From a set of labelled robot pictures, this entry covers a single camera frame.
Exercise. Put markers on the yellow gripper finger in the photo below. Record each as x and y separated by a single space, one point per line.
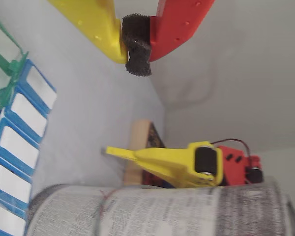
93 22

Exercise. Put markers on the idle gripper yellow finger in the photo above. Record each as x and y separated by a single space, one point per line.
162 159

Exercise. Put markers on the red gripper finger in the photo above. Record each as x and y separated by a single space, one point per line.
177 24

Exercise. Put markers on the weekly pill organizer box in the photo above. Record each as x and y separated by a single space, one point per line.
17 145

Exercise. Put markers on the dark patterned panel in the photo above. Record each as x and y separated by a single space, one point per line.
155 137

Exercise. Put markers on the pale wooden board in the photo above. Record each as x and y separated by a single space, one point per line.
137 135

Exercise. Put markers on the newspaper print cylinder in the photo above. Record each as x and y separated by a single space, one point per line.
162 214

